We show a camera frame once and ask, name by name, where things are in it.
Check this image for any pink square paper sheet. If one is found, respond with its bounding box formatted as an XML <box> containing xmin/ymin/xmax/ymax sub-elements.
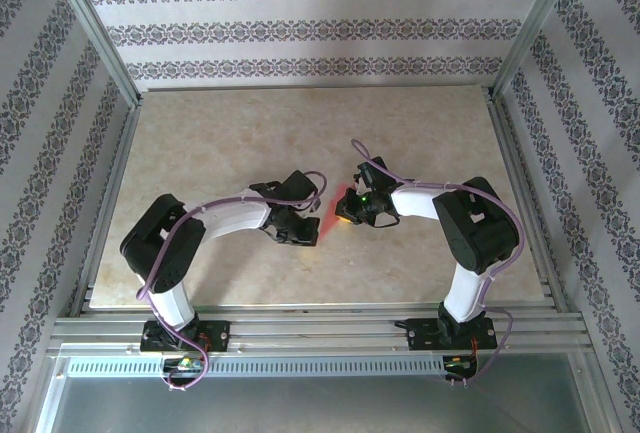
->
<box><xmin>319</xmin><ymin>183</ymin><xmax>352</xmax><ymax>243</ymax></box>

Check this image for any grey metal sheet panel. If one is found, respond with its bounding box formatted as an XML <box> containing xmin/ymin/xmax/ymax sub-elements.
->
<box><xmin>29</xmin><ymin>352</ymin><xmax>619</xmax><ymax>433</ymax></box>

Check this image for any small electronics board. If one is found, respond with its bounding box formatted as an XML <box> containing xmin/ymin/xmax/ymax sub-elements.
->
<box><xmin>443</xmin><ymin>354</ymin><xmax>476</xmax><ymax>372</ymax></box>
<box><xmin>163</xmin><ymin>356</ymin><xmax>205</xmax><ymax>373</ymax></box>

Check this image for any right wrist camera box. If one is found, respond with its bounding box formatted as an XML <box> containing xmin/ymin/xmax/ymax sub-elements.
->
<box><xmin>352</xmin><ymin>161</ymin><xmax>375</xmax><ymax>190</ymax></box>

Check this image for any aluminium rail along wall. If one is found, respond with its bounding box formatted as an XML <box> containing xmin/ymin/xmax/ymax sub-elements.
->
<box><xmin>142</xmin><ymin>83</ymin><xmax>496</xmax><ymax>95</ymax></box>

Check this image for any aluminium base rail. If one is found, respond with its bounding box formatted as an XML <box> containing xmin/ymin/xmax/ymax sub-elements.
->
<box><xmin>47</xmin><ymin>302</ymin><xmax>596</xmax><ymax>357</ymax></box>

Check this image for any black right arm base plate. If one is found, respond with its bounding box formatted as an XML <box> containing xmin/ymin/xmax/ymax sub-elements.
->
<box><xmin>405</xmin><ymin>316</ymin><xmax>499</xmax><ymax>353</ymax></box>

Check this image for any aluminium side rail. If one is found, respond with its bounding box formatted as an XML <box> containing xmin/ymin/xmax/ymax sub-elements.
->
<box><xmin>68</xmin><ymin>102</ymin><xmax>145</xmax><ymax>317</ymax></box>
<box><xmin>487</xmin><ymin>90</ymin><xmax>572</xmax><ymax>314</ymax></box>

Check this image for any slotted metal cable duct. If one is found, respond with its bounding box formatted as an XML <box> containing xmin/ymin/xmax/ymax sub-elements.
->
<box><xmin>64</xmin><ymin>355</ymin><xmax>449</xmax><ymax>379</ymax></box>

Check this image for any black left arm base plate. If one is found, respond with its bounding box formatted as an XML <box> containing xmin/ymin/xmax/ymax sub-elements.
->
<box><xmin>139</xmin><ymin>319</ymin><xmax>232</xmax><ymax>354</ymax></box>

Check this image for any aluminium frame post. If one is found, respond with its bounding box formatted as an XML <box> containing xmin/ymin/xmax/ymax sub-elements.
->
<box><xmin>42</xmin><ymin>0</ymin><xmax>145</xmax><ymax>110</ymax></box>
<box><xmin>491</xmin><ymin>0</ymin><xmax>586</xmax><ymax>102</ymax></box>

